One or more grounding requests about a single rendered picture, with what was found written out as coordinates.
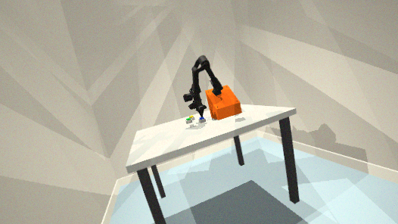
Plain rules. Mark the blue button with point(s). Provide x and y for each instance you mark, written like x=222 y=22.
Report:
x=202 y=119

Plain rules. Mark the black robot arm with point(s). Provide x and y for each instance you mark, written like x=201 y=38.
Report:
x=195 y=88

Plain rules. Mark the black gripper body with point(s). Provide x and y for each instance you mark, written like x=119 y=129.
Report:
x=199 y=103

